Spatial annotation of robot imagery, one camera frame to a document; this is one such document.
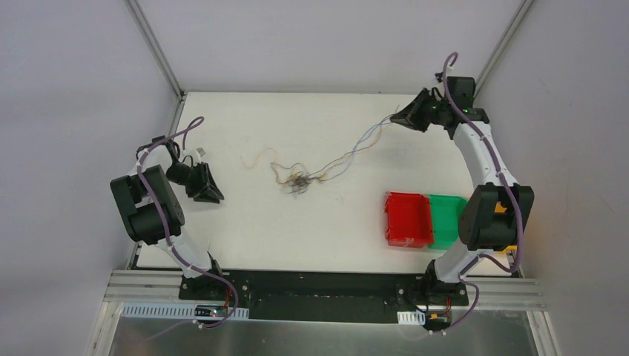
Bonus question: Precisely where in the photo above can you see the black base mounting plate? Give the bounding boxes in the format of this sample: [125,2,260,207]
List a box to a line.
[179,269,469,323]

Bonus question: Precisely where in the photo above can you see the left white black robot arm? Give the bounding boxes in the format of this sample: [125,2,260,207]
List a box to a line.
[110,136,226,300]

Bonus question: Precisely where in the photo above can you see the aluminium frame rail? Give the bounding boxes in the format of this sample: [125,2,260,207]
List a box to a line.
[105,269,547,311]

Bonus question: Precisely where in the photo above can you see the yellow plastic bin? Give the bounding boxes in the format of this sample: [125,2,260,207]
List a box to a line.
[495,202,517,254]

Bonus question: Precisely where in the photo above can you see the red plastic bin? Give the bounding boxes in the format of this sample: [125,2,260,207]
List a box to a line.
[384,191,435,248]

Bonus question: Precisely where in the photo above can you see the brown thin cable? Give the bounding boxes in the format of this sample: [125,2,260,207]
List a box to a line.
[289,117,394,190]

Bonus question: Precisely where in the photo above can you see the green plastic bin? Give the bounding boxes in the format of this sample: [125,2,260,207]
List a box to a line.
[428,194,467,250]

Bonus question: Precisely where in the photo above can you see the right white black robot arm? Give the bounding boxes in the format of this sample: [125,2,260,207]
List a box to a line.
[390,73,535,304]

